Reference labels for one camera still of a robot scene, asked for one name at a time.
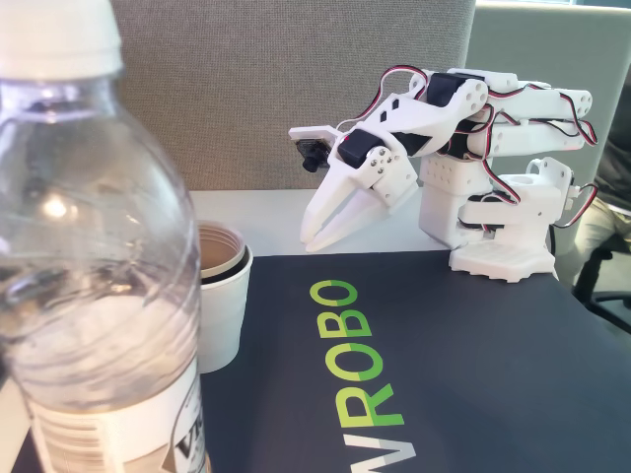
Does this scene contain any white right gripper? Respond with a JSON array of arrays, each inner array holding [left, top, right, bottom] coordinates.
[[300, 91, 477, 253]]

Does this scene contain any beige ridged cup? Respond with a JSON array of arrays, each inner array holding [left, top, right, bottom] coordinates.
[[196, 221, 245, 283]]

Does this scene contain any white paper cup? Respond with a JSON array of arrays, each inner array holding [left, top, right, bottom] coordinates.
[[196, 222, 254, 374]]

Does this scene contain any clear plastic water bottle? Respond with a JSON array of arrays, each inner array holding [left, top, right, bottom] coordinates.
[[0, 0, 213, 473]]

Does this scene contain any fabric desk partition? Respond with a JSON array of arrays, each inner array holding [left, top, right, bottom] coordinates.
[[110, 0, 477, 193]]

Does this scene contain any dark mat with WOWROBO print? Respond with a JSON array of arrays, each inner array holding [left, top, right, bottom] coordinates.
[[199, 249, 631, 473]]

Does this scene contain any pale grey panel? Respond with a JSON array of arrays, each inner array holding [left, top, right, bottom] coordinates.
[[462, 0, 631, 293]]

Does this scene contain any black office chair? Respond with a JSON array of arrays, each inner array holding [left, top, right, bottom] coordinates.
[[571, 243, 631, 324]]

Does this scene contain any seated person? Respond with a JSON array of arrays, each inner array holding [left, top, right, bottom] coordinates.
[[574, 73, 631, 277]]

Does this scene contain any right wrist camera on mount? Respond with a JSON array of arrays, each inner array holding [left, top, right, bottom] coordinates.
[[289, 125, 342, 174]]

